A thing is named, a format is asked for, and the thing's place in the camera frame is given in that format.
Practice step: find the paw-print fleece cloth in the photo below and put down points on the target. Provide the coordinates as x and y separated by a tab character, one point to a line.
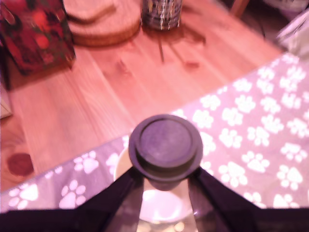
241	145

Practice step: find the red floral tissue box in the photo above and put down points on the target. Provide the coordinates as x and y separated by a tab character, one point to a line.
36	36

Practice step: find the dark brown coffee capsule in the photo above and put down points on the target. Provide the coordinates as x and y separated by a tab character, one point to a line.
166	145

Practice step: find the wooden chair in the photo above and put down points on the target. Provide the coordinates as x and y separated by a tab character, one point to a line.
237	7

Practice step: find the illustrated white blue mug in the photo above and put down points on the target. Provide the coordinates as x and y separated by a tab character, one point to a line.
159	205

